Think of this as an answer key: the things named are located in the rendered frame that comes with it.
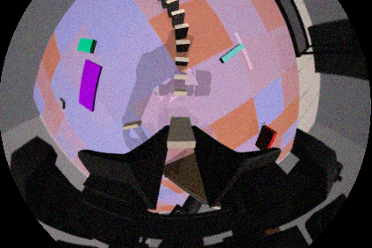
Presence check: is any purple flat rectangular block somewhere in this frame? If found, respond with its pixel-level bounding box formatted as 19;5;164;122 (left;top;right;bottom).
80;60;102;111

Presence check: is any green rectangular block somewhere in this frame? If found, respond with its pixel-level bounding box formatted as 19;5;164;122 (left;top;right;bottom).
77;38;97;53

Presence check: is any teal rectangular block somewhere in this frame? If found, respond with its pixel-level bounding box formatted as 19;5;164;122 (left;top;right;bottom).
219;43;245;64

